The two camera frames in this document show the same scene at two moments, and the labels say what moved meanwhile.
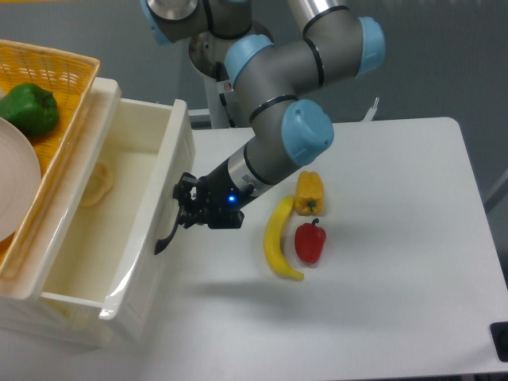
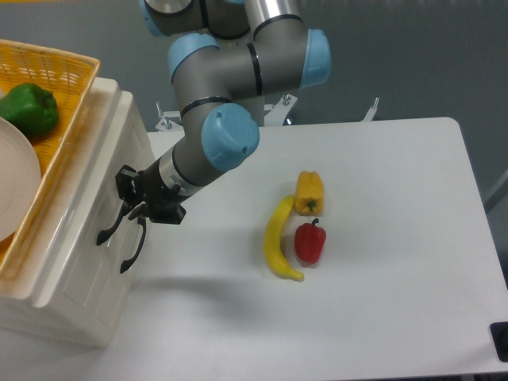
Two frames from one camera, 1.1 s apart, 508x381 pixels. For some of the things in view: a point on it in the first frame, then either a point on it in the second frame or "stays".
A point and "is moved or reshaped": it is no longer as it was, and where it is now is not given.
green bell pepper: x=28 y=108 stays
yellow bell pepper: x=309 y=197 stays
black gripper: x=219 y=202 → x=162 y=204
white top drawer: x=132 y=206 is moved or reshaped
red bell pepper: x=309 y=240 stays
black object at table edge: x=499 y=330 stays
